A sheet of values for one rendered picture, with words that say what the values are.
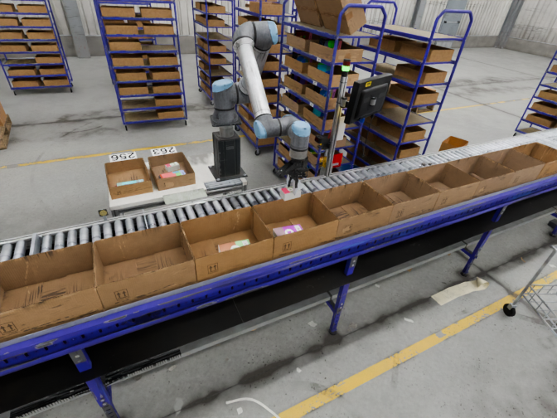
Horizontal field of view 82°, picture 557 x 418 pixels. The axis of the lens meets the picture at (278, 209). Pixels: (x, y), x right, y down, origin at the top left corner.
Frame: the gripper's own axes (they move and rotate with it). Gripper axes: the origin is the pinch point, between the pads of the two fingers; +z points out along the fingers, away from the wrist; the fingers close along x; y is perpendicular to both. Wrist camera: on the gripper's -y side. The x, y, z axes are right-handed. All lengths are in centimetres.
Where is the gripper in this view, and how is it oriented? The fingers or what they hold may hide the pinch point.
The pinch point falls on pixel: (290, 190)
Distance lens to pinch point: 173.5
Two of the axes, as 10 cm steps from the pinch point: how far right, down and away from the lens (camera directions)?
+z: -0.7, 8.1, 5.8
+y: 8.9, -2.1, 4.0
